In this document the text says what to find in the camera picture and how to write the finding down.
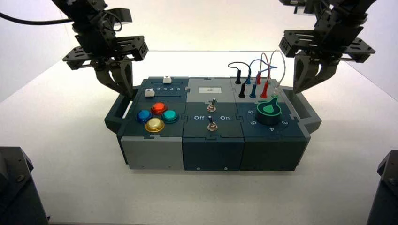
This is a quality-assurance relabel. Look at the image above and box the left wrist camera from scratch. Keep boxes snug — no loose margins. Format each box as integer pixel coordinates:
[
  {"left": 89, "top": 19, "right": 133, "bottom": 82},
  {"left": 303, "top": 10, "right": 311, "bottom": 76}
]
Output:
[{"left": 107, "top": 8, "right": 133, "bottom": 26}]

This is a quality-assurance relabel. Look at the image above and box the teal round push button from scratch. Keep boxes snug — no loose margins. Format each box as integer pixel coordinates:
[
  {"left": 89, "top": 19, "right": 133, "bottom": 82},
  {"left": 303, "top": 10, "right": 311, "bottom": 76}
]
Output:
[{"left": 161, "top": 109, "right": 179, "bottom": 124}]

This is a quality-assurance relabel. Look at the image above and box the black jumper cable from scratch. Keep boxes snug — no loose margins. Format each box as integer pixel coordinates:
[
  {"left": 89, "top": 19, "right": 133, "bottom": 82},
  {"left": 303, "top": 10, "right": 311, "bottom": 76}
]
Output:
[{"left": 227, "top": 61, "right": 252, "bottom": 99}]

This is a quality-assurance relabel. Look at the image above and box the green and black rotary knob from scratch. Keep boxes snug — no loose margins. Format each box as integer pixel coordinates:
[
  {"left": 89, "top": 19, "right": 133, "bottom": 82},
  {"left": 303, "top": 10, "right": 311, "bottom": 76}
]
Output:
[{"left": 255, "top": 96, "right": 283, "bottom": 126}]

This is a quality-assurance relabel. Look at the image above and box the blue round push button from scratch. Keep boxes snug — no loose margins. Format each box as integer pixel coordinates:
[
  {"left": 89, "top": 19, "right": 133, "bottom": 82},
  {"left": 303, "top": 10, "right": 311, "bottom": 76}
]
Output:
[{"left": 136, "top": 109, "right": 153, "bottom": 124}]

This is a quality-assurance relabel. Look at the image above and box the dark left arm base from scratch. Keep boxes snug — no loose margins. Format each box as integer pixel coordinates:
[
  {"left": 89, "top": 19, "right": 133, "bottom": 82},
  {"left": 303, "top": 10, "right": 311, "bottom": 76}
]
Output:
[{"left": 0, "top": 146, "right": 50, "bottom": 225}]

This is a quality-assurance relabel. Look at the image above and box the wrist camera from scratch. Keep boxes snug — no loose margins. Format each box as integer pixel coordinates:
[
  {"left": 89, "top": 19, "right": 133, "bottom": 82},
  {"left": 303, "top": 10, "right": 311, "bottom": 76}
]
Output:
[
  {"left": 107, "top": 8, "right": 133, "bottom": 26},
  {"left": 279, "top": 0, "right": 331, "bottom": 15}
]

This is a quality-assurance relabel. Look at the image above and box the dark right arm base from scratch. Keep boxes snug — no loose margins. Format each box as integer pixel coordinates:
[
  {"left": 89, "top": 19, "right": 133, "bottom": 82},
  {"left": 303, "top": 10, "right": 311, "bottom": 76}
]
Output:
[{"left": 367, "top": 150, "right": 398, "bottom": 225}]

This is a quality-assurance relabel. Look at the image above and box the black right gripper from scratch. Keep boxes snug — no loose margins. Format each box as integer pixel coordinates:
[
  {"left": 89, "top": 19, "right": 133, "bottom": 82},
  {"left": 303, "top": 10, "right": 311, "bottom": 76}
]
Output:
[{"left": 279, "top": 18, "right": 376, "bottom": 95}]

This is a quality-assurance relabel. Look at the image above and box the red jumper cable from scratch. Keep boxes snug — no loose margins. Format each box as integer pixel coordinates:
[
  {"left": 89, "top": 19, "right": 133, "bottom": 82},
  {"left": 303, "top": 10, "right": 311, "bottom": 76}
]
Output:
[{"left": 255, "top": 52, "right": 272, "bottom": 99}]

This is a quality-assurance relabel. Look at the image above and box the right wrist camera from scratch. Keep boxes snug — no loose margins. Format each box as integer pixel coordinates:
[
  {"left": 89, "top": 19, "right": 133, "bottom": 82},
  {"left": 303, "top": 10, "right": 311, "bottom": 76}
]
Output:
[{"left": 279, "top": 0, "right": 331, "bottom": 15}]

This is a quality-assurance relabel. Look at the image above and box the yellow round push button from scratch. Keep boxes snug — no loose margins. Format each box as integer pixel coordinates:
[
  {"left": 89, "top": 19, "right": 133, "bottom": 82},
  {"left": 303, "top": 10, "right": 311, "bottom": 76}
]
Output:
[{"left": 145, "top": 118, "right": 165, "bottom": 134}]

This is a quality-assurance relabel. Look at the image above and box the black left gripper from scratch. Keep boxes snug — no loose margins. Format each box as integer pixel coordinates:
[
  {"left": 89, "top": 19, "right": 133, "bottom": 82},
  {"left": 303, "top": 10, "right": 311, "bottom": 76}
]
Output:
[{"left": 62, "top": 31, "right": 149, "bottom": 99}]

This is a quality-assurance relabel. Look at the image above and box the white jumper cable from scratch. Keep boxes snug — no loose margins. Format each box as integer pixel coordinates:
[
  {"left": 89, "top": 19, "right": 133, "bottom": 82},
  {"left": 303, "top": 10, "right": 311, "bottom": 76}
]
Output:
[{"left": 268, "top": 49, "right": 286, "bottom": 99}]

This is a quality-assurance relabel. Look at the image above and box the grey and teal task box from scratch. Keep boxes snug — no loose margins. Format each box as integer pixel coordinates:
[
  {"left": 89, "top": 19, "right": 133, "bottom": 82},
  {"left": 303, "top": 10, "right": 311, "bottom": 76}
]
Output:
[{"left": 104, "top": 76, "right": 322, "bottom": 172}]

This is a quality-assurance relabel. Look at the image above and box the blue jumper cable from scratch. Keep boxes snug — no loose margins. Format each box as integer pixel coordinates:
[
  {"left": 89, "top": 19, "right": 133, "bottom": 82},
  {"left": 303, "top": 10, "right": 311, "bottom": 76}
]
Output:
[{"left": 244, "top": 59, "right": 278, "bottom": 99}]

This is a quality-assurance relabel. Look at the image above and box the orange round push button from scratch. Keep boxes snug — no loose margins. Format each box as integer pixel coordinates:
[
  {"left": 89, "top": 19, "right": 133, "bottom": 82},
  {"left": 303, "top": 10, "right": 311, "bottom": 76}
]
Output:
[{"left": 151, "top": 102, "right": 168, "bottom": 116}]

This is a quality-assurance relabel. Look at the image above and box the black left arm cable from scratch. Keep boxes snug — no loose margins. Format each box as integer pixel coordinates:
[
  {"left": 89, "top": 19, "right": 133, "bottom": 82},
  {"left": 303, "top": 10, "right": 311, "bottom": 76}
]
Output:
[{"left": 0, "top": 12, "right": 74, "bottom": 26}]

